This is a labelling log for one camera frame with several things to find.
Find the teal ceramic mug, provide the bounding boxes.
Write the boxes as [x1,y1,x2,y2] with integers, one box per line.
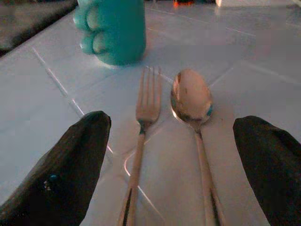
[74,0,147,66]

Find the silver metal fork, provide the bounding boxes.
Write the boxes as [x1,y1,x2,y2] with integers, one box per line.
[117,66,163,226]

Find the dark grey cloth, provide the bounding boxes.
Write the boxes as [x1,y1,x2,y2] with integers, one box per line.
[0,0,79,55]

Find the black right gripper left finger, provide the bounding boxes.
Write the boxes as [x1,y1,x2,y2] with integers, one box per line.
[0,111,112,226]

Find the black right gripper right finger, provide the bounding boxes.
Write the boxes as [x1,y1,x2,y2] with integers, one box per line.
[233,115,301,226]

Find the silver metal spoon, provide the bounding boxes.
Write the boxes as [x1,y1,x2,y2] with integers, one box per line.
[170,68,227,226]

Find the white paper napkin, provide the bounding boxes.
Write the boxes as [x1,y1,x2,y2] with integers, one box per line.
[82,107,271,226]

